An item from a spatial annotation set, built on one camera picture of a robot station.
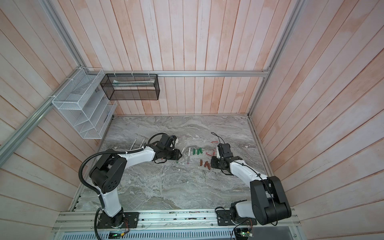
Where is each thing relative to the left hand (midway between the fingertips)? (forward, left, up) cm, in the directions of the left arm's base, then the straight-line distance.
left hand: (179, 157), depth 94 cm
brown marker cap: (-2, -14, -3) cm, 15 cm away
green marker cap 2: (+5, -12, -2) cm, 14 cm away
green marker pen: (+11, +27, -2) cm, 29 cm away
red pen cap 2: (+4, -23, -2) cm, 24 cm away
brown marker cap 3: (-5, -19, -2) cm, 20 cm away
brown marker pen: (+2, -6, -3) cm, 7 cm away
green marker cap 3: (+7, -15, -2) cm, 16 cm away
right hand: (-3, -22, 0) cm, 22 cm away
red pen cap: (+14, -25, -2) cm, 28 cm away
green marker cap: (+5, -10, -1) cm, 11 cm away
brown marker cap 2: (-3, -17, -2) cm, 18 cm away
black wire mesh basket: (+46, +36, +21) cm, 62 cm away
